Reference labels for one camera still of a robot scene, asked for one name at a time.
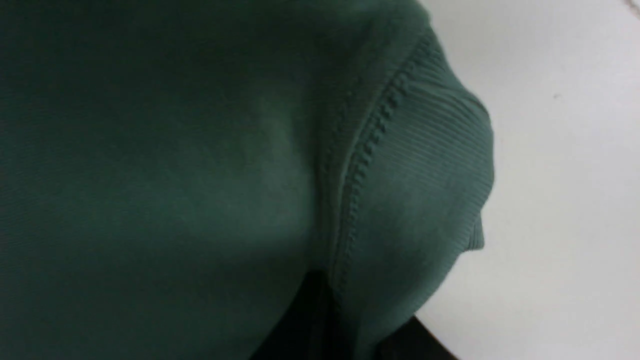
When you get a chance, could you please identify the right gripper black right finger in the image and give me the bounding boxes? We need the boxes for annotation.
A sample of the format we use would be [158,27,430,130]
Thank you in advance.
[375,316,457,360]

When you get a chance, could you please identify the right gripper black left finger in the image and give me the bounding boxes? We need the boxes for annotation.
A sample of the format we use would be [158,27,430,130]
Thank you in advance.
[251,271,341,360]

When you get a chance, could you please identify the green long-sleeved shirt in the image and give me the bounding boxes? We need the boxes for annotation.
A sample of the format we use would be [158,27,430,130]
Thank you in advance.
[1,0,494,360]

